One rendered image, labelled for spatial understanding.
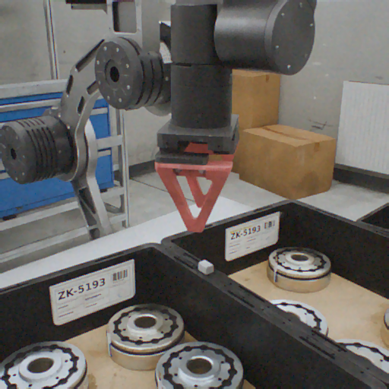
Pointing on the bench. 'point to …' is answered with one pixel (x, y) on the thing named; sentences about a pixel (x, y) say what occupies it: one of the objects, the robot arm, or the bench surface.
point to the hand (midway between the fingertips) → (199, 211)
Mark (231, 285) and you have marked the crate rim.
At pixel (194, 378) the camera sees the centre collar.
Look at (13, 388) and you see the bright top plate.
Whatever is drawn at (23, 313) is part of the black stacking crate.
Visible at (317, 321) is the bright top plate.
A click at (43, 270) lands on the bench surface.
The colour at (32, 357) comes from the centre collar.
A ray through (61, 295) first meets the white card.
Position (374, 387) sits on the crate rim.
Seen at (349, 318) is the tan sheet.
